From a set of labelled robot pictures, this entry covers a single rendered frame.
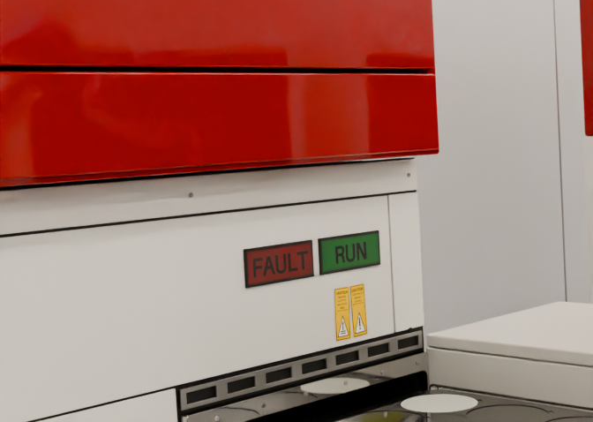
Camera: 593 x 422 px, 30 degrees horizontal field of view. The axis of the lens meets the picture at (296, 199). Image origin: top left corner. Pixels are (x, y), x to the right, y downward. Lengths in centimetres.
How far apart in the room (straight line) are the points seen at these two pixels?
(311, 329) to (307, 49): 36
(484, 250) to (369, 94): 281
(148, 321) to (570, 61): 363
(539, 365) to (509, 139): 290
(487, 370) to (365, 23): 50
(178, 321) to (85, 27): 36
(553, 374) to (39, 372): 67
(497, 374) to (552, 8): 323
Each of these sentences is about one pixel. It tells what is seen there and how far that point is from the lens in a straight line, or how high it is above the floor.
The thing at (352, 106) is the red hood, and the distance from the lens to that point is 143.
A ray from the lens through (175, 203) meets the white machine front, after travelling 129.
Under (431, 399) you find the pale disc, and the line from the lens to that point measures 151.
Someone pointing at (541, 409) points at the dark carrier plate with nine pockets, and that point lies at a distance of 145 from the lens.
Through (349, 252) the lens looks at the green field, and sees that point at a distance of 149.
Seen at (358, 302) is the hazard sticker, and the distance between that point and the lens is 151.
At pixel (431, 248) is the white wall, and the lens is 398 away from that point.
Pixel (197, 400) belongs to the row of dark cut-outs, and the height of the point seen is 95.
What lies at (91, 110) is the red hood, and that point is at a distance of 117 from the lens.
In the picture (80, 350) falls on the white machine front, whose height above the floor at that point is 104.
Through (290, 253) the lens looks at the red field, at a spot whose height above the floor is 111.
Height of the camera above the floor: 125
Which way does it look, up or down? 3 degrees down
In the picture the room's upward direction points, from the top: 3 degrees counter-clockwise
